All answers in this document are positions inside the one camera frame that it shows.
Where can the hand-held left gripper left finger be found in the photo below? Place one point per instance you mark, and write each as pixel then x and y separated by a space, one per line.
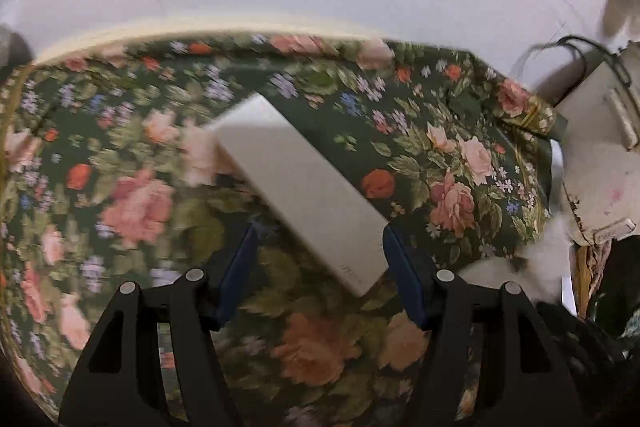
pixel 240 267

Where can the wooden cutting board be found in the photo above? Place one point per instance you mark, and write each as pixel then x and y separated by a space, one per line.
pixel 582 277

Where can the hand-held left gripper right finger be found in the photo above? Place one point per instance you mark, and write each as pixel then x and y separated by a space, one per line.
pixel 400 277

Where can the black pot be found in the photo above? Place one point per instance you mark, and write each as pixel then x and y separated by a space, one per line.
pixel 620 277

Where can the white cardboard box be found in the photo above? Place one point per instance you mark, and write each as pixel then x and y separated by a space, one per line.
pixel 300 192

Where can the floral green tablecloth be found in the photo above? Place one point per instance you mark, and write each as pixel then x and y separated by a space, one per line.
pixel 125 207

